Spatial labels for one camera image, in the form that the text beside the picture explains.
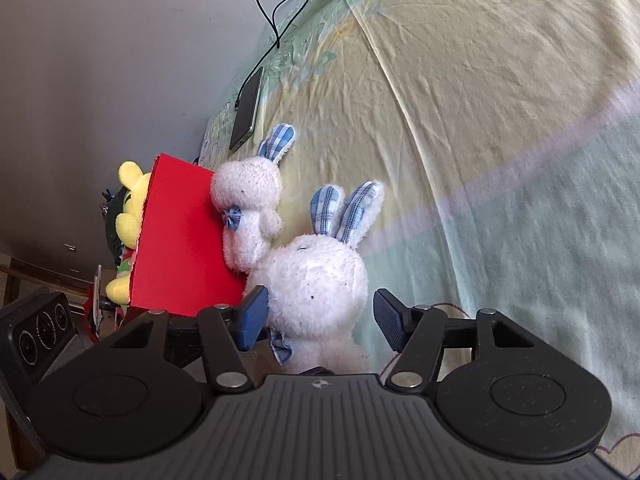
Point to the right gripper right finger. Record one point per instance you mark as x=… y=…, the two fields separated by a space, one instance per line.
x=416 y=334

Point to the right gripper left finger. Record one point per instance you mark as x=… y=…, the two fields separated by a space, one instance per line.
x=227 y=333

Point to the white plush rabbit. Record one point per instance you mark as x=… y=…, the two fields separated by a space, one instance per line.
x=247 y=193
x=318 y=283

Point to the yellow tiger plush toy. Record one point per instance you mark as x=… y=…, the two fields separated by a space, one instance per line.
x=128 y=228

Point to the red cardboard box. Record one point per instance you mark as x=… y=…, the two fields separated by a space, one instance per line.
x=179 y=266

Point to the pile of folded clothes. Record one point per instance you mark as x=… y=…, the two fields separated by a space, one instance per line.
x=110 y=209

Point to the black smartphone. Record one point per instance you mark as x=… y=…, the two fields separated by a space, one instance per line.
x=246 y=113

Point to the wooden door frame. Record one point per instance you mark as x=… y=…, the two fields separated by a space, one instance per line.
x=19 y=278

